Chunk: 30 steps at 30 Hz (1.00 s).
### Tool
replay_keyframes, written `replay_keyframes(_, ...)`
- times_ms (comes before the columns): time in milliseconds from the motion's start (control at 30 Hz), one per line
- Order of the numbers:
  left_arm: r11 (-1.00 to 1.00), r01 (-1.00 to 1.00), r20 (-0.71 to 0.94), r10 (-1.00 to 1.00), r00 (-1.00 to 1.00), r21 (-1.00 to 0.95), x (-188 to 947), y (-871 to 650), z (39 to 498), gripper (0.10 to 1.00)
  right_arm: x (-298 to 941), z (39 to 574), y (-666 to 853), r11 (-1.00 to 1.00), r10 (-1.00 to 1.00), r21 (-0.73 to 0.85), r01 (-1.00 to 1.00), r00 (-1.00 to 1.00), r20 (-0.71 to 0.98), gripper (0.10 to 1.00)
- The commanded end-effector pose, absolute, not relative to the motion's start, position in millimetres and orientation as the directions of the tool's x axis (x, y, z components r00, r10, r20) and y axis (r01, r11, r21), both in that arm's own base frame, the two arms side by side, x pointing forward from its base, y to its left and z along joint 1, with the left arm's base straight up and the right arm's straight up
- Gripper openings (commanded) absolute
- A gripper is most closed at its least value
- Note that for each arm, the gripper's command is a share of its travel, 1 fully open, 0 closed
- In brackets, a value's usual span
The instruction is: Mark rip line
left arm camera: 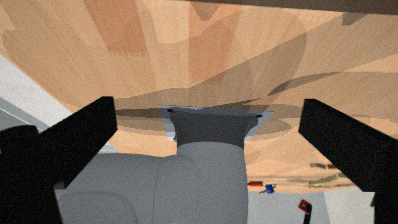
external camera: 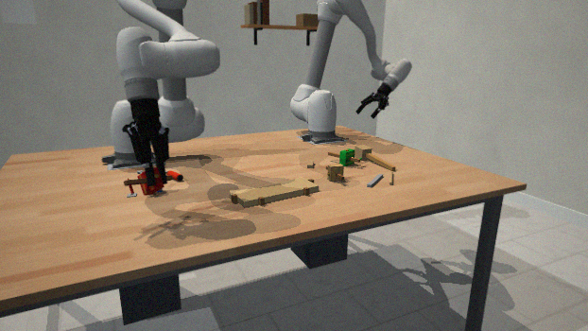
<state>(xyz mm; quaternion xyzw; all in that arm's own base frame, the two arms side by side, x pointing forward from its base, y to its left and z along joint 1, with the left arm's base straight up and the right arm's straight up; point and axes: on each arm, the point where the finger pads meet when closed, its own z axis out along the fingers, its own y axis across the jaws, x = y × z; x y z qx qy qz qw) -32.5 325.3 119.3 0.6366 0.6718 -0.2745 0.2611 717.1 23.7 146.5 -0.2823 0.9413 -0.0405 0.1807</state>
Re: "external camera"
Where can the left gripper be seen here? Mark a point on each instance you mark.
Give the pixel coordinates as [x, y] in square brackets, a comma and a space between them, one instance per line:
[381, 96]

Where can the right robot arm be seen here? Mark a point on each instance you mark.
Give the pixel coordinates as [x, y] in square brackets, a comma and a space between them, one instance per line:
[142, 62]

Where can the grey metal bar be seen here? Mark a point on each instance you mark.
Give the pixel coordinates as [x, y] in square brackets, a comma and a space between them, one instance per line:
[375, 180]

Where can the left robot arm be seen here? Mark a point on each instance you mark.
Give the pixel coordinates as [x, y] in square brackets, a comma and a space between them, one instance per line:
[318, 107]

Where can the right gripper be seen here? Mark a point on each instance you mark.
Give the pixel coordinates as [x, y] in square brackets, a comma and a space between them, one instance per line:
[146, 115]

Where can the red screwdriver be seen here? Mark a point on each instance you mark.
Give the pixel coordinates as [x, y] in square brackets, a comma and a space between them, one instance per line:
[176, 176]

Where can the wooden mallet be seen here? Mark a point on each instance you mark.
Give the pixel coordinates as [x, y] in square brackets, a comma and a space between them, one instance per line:
[365, 152]

